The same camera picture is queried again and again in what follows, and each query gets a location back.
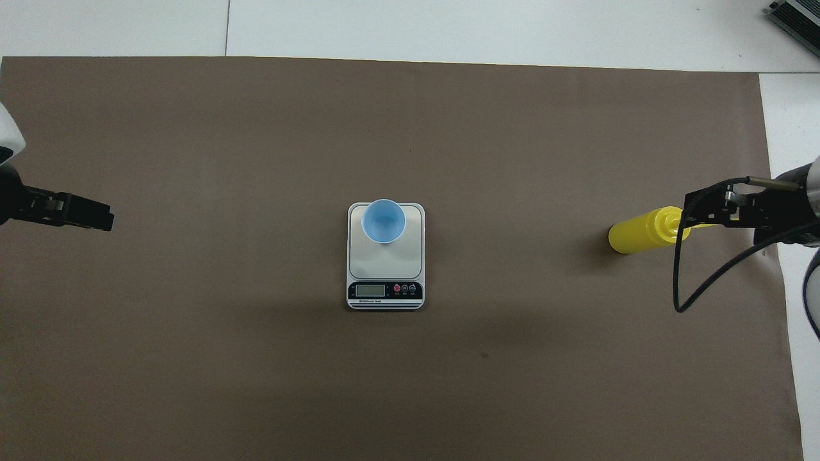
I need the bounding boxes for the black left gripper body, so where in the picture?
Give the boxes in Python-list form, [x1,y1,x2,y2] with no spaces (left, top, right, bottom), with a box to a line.
[0,165,28,226]

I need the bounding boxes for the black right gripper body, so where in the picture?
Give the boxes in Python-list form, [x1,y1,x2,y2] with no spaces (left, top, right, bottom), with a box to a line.
[737,165,820,247]

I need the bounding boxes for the yellow squeeze seasoning bottle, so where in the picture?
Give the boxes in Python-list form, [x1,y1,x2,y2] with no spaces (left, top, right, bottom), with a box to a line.
[607,206,715,255]

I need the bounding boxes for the light blue plastic cup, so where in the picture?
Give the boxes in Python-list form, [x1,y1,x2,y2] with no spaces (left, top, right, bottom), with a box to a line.
[361,198,407,245]

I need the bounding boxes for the silver digital kitchen scale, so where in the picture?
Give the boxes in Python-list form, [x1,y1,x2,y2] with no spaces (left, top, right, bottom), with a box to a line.
[347,202,426,311]

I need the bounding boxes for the grey finned metal device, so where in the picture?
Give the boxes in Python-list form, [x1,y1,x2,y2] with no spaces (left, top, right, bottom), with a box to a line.
[766,0,820,60]

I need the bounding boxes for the brown table mat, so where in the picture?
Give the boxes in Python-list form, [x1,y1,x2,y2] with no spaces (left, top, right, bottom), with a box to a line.
[0,56,805,461]

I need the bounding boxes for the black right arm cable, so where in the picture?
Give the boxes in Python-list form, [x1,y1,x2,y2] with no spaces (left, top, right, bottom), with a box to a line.
[673,176,820,314]

